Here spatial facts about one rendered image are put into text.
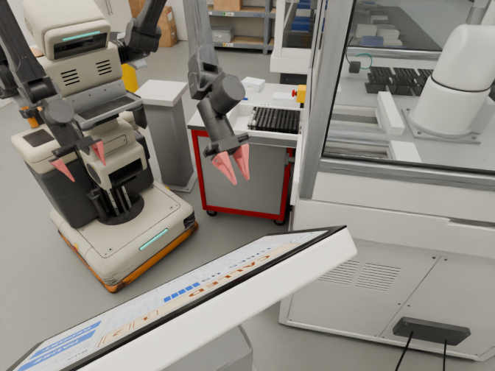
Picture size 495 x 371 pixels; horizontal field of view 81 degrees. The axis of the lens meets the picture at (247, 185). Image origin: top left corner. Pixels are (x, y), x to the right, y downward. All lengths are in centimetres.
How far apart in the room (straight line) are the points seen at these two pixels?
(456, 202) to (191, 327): 75
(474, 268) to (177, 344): 101
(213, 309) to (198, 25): 63
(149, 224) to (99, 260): 31
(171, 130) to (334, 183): 142
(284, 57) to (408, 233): 144
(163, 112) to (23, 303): 134
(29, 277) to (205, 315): 187
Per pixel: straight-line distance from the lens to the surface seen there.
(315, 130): 72
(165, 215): 177
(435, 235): 102
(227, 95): 61
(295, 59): 208
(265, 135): 124
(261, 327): 166
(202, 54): 74
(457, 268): 119
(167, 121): 201
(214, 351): 53
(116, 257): 167
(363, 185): 84
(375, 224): 95
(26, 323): 203
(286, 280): 42
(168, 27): 558
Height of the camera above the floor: 154
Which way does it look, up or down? 42 degrees down
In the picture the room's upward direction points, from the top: straight up
